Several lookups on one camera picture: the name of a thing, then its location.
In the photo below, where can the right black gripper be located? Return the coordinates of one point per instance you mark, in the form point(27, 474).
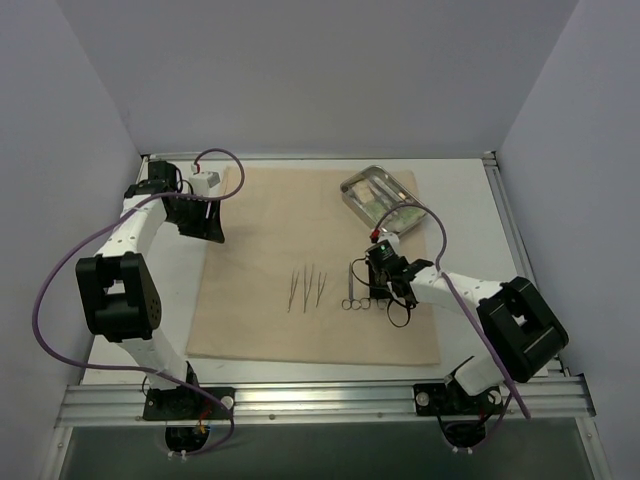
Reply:
point(378, 279)

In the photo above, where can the curved metal tweezers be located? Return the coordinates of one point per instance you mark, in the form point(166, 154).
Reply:
point(292, 289)

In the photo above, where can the white glove packet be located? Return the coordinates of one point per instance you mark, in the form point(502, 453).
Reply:
point(362, 192)

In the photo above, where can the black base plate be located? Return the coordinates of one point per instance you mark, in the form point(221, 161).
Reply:
point(184, 404)
point(450, 399)

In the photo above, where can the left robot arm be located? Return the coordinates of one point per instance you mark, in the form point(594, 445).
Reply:
point(119, 297)

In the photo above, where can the surgical scissors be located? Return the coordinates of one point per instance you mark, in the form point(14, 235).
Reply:
point(350, 302)

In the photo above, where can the metal hemostat clamp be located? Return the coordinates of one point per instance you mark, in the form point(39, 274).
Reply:
point(367, 303)

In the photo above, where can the short metal tweezers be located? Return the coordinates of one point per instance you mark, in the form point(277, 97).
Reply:
point(321, 281)

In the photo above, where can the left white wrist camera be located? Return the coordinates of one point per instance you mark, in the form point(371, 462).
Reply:
point(203, 182)

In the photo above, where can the beige surgical wrap cloth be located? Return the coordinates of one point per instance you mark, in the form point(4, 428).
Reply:
point(277, 289)

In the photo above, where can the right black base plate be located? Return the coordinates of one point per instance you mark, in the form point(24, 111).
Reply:
point(450, 399)

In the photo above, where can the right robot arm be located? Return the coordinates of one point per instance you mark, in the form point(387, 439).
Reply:
point(520, 331)

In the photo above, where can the green cotton ball packet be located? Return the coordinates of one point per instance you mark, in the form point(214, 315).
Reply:
point(404, 218)

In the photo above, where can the aluminium right side rail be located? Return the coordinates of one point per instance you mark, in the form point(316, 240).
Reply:
point(520, 250)

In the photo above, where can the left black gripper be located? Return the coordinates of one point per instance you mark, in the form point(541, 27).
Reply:
point(195, 215)

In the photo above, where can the long straight metal forceps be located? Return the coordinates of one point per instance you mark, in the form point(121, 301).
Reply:
point(308, 274)

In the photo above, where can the aluminium front rail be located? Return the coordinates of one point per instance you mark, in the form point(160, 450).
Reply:
point(312, 403)

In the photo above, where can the metal instrument tray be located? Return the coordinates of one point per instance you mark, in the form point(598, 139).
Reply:
point(388, 191)

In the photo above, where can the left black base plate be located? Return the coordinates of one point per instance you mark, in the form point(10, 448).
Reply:
point(184, 404)

